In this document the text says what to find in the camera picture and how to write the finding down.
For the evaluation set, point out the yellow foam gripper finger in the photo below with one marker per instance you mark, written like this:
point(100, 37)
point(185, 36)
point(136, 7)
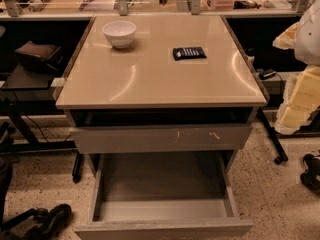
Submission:
point(287, 39)
point(300, 99)

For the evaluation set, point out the grey drawer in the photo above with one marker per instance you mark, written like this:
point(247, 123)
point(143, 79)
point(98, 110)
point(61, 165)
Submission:
point(171, 138)
point(162, 196)

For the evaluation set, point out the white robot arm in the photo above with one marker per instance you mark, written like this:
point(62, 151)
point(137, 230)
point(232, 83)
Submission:
point(307, 49)

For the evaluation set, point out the grey top drawer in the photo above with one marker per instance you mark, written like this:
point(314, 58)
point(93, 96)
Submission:
point(171, 138)

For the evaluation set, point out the grey drawer cabinet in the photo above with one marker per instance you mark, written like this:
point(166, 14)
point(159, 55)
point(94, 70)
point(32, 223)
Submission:
point(143, 85)

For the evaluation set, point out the black power adapter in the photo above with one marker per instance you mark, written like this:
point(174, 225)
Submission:
point(265, 74)

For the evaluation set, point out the black table leg with caster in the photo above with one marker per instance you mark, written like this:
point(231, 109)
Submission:
point(282, 156)

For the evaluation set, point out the dark shoe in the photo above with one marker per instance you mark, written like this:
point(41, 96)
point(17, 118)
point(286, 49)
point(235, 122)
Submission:
point(311, 177)

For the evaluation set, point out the dark blue snack packet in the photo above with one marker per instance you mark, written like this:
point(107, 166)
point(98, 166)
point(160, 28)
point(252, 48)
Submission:
point(186, 53)

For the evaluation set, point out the white ceramic bowl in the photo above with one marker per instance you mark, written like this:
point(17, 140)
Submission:
point(119, 34)

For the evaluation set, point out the black caster leg left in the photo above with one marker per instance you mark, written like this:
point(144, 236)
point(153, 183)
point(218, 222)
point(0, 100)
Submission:
point(76, 171)

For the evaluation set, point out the dark box on side table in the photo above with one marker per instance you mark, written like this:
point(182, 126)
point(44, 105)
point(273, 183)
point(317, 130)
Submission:
point(40, 58)

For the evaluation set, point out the grey coiled spring object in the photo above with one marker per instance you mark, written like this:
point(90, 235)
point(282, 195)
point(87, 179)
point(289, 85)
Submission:
point(37, 5)

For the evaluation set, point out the black side table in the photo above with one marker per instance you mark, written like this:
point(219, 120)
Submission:
point(25, 94)

